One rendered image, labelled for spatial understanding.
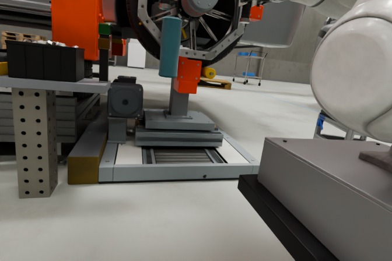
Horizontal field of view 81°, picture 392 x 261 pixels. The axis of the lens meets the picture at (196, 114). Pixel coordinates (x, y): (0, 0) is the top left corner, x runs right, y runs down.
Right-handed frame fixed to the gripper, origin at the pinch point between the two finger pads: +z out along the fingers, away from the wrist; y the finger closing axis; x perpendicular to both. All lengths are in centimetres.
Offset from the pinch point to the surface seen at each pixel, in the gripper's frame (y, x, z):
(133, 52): -49, -19, 882
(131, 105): -45, -53, 26
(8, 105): -96, -54, 19
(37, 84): -74, -39, -11
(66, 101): -73, -51, 19
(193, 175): -14, -80, 1
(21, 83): -78, -39, -11
